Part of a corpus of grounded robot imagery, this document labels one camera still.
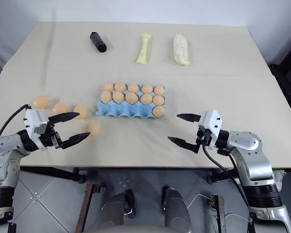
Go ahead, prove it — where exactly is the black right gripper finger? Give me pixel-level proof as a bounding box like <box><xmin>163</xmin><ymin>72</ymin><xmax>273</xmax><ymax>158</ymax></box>
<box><xmin>176</xmin><ymin>113</ymin><xmax>202</xmax><ymax>123</ymax></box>
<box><xmin>167</xmin><ymin>136</ymin><xmax>200</xmax><ymax>154</ymax></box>

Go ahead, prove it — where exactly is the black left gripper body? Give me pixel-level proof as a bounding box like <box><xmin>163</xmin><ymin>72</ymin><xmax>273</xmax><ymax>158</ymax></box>
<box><xmin>39</xmin><ymin>122</ymin><xmax>63</xmax><ymax>149</ymax></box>

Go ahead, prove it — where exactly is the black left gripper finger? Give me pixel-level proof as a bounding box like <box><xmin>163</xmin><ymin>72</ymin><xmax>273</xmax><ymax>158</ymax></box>
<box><xmin>58</xmin><ymin>132</ymin><xmax>91</xmax><ymax>150</ymax></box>
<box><xmin>48</xmin><ymin>112</ymin><xmax>81</xmax><ymax>124</ymax></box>

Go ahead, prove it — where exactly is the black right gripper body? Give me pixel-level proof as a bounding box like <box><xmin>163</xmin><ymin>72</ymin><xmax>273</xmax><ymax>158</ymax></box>
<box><xmin>195</xmin><ymin>126</ymin><xmax>210</xmax><ymax>147</ymax></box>

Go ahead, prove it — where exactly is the blue egg tray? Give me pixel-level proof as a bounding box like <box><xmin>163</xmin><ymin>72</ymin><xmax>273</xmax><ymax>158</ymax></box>
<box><xmin>95</xmin><ymin>83</ymin><xmax>166</xmax><ymax>120</ymax></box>

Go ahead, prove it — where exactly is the dark rounded robot leg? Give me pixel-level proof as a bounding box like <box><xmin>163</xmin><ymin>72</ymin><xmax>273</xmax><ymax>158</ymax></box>
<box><xmin>162</xmin><ymin>186</ymin><xmax>194</xmax><ymax>233</ymax></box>
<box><xmin>100</xmin><ymin>189</ymin><xmax>137</xmax><ymax>233</ymax></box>

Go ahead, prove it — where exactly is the white bag roll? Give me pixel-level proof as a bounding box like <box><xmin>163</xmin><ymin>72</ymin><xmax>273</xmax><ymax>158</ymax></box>
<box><xmin>172</xmin><ymin>33</ymin><xmax>192</xmax><ymax>67</ymax></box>

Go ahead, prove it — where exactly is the yellow bag roll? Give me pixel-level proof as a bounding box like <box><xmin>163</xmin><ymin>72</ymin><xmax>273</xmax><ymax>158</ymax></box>
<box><xmin>135</xmin><ymin>33</ymin><xmax>152</xmax><ymax>66</ymax></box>

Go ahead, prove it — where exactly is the black bag roll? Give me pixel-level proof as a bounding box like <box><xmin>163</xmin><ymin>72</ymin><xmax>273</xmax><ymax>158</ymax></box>
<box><xmin>89</xmin><ymin>31</ymin><xmax>108</xmax><ymax>53</ymax></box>

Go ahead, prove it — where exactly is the dark background furniture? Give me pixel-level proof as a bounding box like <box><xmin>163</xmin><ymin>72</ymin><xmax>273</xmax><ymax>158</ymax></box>
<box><xmin>268</xmin><ymin>41</ymin><xmax>291</xmax><ymax>98</ymax></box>

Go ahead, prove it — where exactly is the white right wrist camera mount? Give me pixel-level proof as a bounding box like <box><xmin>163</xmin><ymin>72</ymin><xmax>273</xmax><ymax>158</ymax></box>
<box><xmin>198</xmin><ymin>109</ymin><xmax>223</xmax><ymax>150</ymax></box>

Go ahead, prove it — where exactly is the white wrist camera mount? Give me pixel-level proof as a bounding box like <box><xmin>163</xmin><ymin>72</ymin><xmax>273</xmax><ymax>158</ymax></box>
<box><xmin>198</xmin><ymin>109</ymin><xmax>223</xmax><ymax>150</ymax></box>
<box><xmin>23</xmin><ymin>109</ymin><xmax>49</xmax><ymax>149</ymax></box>

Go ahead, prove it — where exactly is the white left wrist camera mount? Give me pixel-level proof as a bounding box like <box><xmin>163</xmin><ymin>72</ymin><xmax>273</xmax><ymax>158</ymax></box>
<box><xmin>23</xmin><ymin>109</ymin><xmax>49</xmax><ymax>149</ymax></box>

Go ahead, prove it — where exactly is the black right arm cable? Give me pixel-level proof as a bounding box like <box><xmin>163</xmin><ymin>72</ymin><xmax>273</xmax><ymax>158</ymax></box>
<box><xmin>201</xmin><ymin>142</ymin><xmax>256</xmax><ymax>219</ymax></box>

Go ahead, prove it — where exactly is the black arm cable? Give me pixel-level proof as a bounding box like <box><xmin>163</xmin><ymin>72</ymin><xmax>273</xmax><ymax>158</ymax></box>
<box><xmin>0</xmin><ymin>104</ymin><xmax>32</xmax><ymax>138</ymax></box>
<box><xmin>201</xmin><ymin>142</ymin><xmax>256</xmax><ymax>219</ymax></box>

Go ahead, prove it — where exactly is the black table frame bar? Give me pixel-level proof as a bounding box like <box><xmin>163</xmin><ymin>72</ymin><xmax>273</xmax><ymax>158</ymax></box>
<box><xmin>207</xmin><ymin>168</ymin><xmax>236</xmax><ymax>184</ymax></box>
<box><xmin>19</xmin><ymin>168</ymin><xmax>86</xmax><ymax>184</ymax></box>

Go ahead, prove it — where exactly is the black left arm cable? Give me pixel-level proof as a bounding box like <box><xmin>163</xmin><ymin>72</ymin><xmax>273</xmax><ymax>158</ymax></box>
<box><xmin>0</xmin><ymin>104</ymin><xmax>32</xmax><ymax>138</ymax></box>

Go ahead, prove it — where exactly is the rusty metal table bracket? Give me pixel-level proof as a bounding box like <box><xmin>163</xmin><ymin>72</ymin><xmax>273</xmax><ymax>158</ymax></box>
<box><xmin>77</xmin><ymin>183</ymin><xmax>105</xmax><ymax>233</ymax></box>
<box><xmin>209</xmin><ymin>194</ymin><xmax>226</xmax><ymax>233</ymax></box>

